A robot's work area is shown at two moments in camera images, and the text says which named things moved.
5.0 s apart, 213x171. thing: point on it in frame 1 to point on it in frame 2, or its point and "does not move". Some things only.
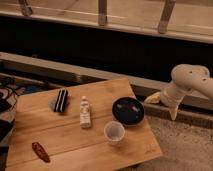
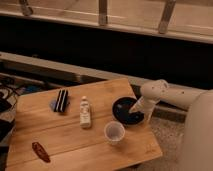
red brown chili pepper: x=39 y=150 does not move
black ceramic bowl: x=128 y=110 does not move
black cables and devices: x=10 y=89 does not move
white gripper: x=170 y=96 to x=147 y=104
